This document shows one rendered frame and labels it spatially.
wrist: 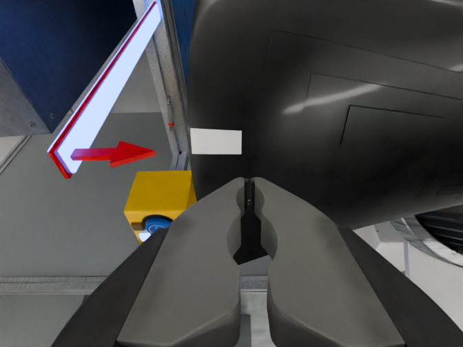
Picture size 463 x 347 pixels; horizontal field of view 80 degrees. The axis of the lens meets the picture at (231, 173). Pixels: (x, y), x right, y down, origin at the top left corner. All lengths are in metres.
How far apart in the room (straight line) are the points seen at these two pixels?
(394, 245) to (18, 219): 1.24
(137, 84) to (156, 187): 1.15
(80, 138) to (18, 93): 0.24
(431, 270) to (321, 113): 0.36
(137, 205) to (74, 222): 0.73
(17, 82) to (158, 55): 0.21
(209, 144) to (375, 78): 0.10
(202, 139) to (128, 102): 1.49
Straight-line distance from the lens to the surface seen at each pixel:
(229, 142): 0.18
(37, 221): 1.26
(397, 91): 0.18
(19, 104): 0.48
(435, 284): 0.50
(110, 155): 0.21
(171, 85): 0.54
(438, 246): 0.45
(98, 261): 1.04
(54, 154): 0.21
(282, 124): 0.17
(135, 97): 1.63
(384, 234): 0.81
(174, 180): 0.48
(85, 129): 0.24
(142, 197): 0.47
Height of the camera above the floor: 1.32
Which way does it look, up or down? 44 degrees down
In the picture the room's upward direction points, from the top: 179 degrees counter-clockwise
